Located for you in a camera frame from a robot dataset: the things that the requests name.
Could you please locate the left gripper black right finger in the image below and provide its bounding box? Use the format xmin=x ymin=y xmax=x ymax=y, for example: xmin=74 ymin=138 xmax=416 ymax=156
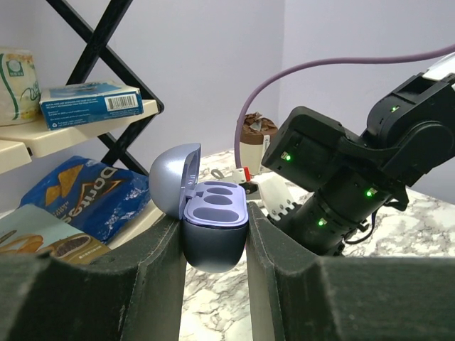
xmin=246 ymin=204 xmax=454 ymax=340

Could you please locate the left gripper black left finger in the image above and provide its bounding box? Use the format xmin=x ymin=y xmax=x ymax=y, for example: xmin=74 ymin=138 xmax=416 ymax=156
xmin=1 ymin=216 xmax=186 ymax=340

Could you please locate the purple earbud charging case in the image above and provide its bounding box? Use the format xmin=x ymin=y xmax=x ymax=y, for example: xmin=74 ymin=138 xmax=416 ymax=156
xmin=149 ymin=143 xmax=249 ymax=273

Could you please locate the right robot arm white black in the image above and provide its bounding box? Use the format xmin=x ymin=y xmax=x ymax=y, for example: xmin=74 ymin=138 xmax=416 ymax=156
xmin=262 ymin=55 xmax=454 ymax=256

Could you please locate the dark blue chips bag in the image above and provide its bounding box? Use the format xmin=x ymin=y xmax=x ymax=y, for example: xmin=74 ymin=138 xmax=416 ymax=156
xmin=19 ymin=156 xmax=151 ymax=244

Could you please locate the brown blue snack bag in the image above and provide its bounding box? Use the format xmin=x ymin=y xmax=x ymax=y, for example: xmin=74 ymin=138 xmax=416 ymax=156
xmin=1 ymin=205 xmax=110 ymax=264

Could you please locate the brown white cup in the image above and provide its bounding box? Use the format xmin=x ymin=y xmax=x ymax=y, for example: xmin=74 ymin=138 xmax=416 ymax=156
xmin=240 ymin=112 xmax=278 ymax=175

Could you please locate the black and cream shelf rack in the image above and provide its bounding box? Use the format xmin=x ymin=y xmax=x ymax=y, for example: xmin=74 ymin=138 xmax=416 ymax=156
xmin=0 ymin=0 xmax=166 ymax=249

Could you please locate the blue razor box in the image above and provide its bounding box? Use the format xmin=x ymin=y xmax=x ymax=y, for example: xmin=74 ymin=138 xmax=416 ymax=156
xmin=39 ymin=81 xmax=144 ymax=130

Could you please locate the white cup on shelf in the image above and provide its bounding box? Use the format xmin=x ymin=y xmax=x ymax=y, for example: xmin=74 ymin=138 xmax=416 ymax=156
xmin=1 ymin=47 xmax=41 ymax=126

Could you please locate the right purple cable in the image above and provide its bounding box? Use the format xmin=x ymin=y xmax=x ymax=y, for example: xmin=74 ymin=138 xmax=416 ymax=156
xmin=234 ymin=45 xmax=455 ymax=170

